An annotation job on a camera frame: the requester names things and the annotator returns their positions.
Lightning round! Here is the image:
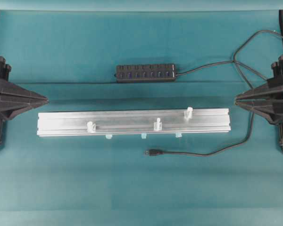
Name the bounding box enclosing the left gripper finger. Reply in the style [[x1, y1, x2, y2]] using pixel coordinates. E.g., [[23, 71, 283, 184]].
[[0, 79, 48, 101], [0, 95, 49, 121]]

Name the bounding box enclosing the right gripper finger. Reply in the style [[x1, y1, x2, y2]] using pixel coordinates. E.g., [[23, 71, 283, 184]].
[[235, 79, 283, 102], [235, 100, 283, 124]]

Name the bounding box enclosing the black USB cable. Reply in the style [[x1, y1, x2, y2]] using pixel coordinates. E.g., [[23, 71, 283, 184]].
[[143, 29, 283, 157]]

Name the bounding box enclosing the black USB hub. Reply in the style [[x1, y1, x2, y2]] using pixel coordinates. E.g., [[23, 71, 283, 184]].
[[115, 64, 176, 83]]

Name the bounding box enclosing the right blue tape piece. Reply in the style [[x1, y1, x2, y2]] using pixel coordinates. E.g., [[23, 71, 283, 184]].
[[175, 133, 182, 138]]

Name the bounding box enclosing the middle blue tape piece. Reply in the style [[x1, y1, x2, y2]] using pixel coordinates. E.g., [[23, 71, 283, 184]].
[[141, 133, 147, 139]]

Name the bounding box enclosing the aluminium extrusion rail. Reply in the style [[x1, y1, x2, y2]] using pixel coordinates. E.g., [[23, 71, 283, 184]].
[[37, 107, 231, 137]]

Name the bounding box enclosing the right white zip-tie ring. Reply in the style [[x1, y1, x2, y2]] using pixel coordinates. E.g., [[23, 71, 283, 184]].
[[183, 106, 194, 121]]

